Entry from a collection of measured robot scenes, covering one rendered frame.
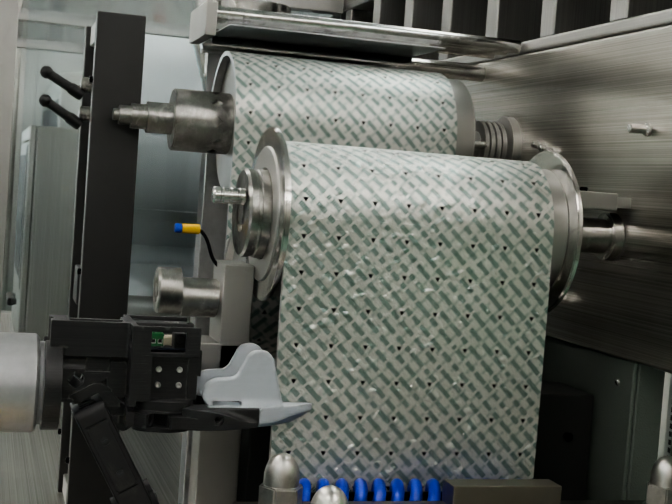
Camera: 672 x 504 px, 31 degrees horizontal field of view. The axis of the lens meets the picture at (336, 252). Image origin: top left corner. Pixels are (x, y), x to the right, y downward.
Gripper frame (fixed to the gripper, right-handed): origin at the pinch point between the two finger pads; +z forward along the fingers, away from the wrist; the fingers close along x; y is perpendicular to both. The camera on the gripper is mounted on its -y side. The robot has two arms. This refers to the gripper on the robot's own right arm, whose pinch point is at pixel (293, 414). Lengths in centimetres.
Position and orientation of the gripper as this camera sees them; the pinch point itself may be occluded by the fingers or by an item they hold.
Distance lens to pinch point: 98.1
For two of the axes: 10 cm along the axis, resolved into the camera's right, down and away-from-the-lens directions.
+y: 0.7, -10.0, -0.5
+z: 9.6, 0.5, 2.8
